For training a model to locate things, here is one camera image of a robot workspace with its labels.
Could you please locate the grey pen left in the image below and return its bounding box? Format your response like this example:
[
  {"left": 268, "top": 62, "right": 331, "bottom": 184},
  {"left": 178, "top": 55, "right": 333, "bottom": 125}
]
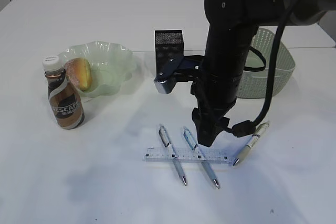
[{"left": 159, "top": 124, "right": 187, "bottom": 186}]

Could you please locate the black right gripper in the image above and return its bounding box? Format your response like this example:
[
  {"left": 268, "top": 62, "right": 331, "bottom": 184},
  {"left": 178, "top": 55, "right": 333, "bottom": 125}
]
[{"left": 193, "top": 0, "right": 257, "bottom": 130}]

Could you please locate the blue grey pen middle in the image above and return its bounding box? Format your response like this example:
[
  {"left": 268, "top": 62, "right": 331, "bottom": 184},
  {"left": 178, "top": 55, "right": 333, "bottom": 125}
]
[{"left": 183, "top": 126, "right": 221, "bottom": 189}]

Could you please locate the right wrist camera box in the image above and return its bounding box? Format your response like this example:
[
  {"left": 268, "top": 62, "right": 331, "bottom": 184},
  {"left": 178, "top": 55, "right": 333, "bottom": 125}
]
[{"left": 154, "top": 54, "right": 204, "bottom": 94}]

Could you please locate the sugared bread roll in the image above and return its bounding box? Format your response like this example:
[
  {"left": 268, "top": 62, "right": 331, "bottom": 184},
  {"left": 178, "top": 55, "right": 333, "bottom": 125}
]
[{"left": 64, "top": 58, "right": 92, "bottom": 91}]

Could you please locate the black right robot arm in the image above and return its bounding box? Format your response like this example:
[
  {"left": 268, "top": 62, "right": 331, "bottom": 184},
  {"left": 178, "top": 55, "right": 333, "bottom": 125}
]
[{"left": 192, "top": 0, "right": 335, "bottom": 147}]

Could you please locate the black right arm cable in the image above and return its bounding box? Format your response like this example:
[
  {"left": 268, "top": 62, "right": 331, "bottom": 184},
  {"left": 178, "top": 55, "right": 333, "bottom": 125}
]
[{"left": 225, "top": 0, "right": 331, "bottom": 138}]

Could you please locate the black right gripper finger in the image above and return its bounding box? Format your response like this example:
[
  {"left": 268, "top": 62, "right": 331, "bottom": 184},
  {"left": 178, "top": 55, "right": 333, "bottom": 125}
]
[{"left": 197, "top": 121, "right": 223, "bottom": 147}]

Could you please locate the green plastic woven basket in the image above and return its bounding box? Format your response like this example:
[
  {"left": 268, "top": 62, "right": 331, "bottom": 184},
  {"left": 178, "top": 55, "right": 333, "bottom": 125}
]
[{"left": 237, "top": 26, "right": 296, "bottom": 99}]

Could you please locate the black mesh pen holder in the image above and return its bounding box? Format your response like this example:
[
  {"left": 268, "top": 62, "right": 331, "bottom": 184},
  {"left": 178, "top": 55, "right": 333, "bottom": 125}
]
[{"left": 154, "top": 30, "right": 184, "bottom": 76}]

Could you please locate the cream pen right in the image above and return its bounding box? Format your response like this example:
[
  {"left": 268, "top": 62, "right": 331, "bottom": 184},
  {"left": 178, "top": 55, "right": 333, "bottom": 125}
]
[{"left": 233, "top": 121, "right": 270, "bottom": 166}]

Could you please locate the clear plastic ruler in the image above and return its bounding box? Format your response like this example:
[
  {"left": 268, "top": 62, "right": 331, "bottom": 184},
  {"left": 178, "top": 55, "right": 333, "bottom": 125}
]
[{"left": 143, "top": 147, "right": 233, "bottom": 165}]

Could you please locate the Nescafe coffee bottle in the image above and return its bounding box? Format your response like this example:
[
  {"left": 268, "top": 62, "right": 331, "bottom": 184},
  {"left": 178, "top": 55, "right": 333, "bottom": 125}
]
[{"left": 42, "top": 56, "right": 85, "bottom": 130}]

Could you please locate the green wavy glass plate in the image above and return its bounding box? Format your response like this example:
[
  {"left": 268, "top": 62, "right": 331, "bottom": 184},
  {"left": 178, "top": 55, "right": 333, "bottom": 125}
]
[{"left": 58, "top": 40, "right": 137, "bottom": 98}]

